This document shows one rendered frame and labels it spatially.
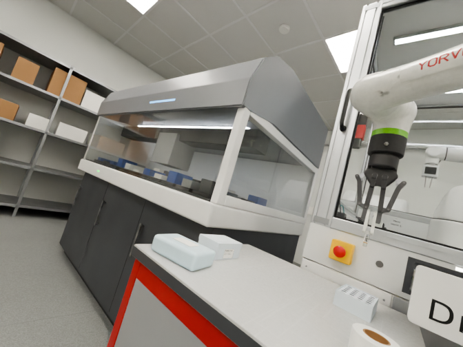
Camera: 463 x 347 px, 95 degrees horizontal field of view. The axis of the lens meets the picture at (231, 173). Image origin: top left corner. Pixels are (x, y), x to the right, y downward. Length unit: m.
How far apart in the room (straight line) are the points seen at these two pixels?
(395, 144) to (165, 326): 0.75
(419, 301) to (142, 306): 0.59
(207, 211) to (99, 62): 3.70
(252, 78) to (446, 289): 0.93
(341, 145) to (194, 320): 0.83
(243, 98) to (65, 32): 3.62
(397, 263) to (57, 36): 4.38
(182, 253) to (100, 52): 4.06
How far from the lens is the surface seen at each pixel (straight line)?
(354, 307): 0.69
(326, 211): 0.96
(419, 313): 0.61
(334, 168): 0.99
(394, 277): 0.94
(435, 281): 0.60
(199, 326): 0.50
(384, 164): 0.75
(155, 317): 0.60
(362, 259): 0.94
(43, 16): 4.37
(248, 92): 1.04
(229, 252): 0.72
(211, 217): 0.93
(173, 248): 0.58
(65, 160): 4.10
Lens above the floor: 0.95
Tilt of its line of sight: 6 degrees up
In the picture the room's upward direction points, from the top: 16 degrees clockwise
